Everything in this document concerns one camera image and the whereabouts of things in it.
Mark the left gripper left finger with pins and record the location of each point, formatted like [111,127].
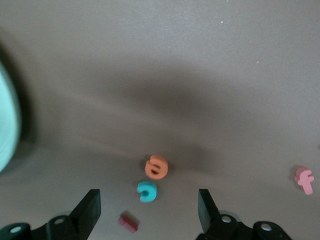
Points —
[87,212]

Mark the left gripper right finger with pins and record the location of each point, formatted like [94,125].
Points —
[208,215]

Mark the maroon foam letter l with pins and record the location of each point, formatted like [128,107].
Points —
[128,222]

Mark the teal foam letter c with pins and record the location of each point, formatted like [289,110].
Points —
[150,197]

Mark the orange foam letter e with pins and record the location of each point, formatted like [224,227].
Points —
[160,173]

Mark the pink foam letter f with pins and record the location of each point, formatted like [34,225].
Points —
[304,181]

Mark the green ceramic plate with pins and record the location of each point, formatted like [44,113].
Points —
[7,112]

